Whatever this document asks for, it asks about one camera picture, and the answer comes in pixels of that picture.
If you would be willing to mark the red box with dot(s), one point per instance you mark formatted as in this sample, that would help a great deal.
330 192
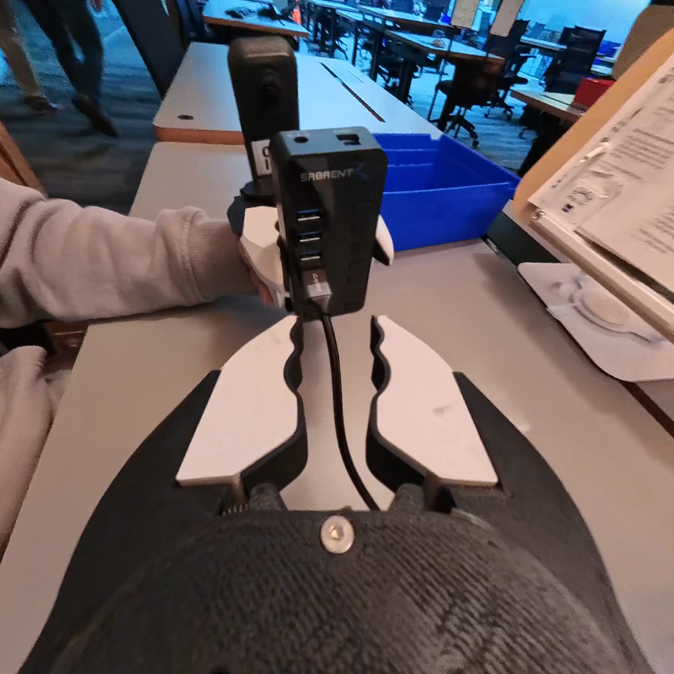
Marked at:
594 90

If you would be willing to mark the orange cone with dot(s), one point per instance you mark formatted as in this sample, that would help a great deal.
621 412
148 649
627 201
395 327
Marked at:
298 11

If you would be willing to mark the grey desk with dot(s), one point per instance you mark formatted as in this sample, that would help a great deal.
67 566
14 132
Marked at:
447 300

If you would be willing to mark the tan sign board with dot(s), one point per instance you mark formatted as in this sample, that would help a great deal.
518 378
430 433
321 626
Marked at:
506 17
463 13

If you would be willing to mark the blue plastic bin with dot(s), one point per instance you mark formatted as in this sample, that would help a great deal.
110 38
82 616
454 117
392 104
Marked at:
442 210

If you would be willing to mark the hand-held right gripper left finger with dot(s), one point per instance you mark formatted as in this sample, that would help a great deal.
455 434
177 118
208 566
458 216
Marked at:
247 416

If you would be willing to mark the black office chair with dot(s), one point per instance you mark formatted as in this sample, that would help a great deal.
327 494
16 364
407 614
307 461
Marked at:
484 89
576 58

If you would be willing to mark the wooden top work table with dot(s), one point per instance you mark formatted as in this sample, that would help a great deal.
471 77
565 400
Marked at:
405 18
447 46
547 102

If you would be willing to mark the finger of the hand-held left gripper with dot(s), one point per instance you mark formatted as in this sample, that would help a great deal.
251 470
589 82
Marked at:
260 242
387 247

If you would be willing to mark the person's left forearm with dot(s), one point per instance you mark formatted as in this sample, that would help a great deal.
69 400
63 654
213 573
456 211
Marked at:
121 263

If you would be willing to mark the white blister packet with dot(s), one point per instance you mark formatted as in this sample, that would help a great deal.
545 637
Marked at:
595 316

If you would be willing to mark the black partition panel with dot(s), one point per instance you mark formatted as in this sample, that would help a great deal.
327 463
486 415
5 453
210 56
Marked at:
150 42

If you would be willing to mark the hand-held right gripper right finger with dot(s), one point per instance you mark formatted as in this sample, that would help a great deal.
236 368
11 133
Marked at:
426 416

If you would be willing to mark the wooden post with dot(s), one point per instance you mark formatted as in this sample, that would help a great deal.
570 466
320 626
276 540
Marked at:
16 163

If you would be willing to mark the glossy black USB hub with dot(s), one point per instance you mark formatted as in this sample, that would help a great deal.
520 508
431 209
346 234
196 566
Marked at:
337 210

